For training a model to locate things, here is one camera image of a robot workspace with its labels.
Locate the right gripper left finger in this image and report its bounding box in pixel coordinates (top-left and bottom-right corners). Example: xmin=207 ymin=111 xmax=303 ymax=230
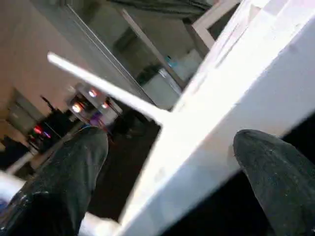
xmin=0 ymin=126 xmax=109 ymax=236

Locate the white glass-door cabinet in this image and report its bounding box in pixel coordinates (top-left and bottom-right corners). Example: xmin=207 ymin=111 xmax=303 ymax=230
xmin=191 ymin=0 xmax=243 ymax=50

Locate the blue plastic tool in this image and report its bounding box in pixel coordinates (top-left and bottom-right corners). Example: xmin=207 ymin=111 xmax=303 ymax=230
xmin=165 ymin=56 xmax=178 ymax=69

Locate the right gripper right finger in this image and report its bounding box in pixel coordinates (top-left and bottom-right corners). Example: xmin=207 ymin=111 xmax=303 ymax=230
xmin=233 ymin=130 xmax=315 ymax=236

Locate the black work mat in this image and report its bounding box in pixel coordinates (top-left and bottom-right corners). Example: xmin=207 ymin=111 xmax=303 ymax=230
xmin=84 ymin=113 xmax=315 ymax=236

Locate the white storage box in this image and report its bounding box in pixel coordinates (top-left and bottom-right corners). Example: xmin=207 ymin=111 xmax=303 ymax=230
xmin=143 ymin=49 xmax=203 ymax=108

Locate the white plastic table top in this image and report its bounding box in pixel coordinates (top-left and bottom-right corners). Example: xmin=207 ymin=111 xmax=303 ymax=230
xmin=116 ymin=0 xmax=315 ymax=236

